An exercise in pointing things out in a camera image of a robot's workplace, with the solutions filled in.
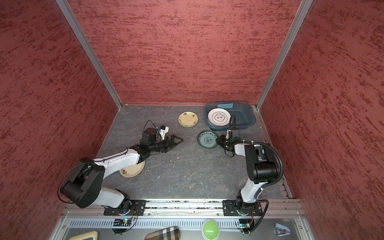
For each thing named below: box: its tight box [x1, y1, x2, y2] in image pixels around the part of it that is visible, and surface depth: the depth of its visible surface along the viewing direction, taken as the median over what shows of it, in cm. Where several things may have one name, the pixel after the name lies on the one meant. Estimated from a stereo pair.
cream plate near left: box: [119, 160, 146, 178], surface depth 87 cm
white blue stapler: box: [275, 223, 291, 237], surface depth 69 cm
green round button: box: [201, 219, 220, 240], surface depth 69 cm
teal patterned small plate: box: [197, 130, 218, 149], surface depth 102 cm
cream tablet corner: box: [68, 231, 98, 240], surface depth 67 cm
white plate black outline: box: [207, 107, 232, 127], surface depth 112 cm
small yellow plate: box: [178, 111, 199, 128], surface depth 113 cm
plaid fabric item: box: [144, 226, 181, 240], surface depth 66 cm
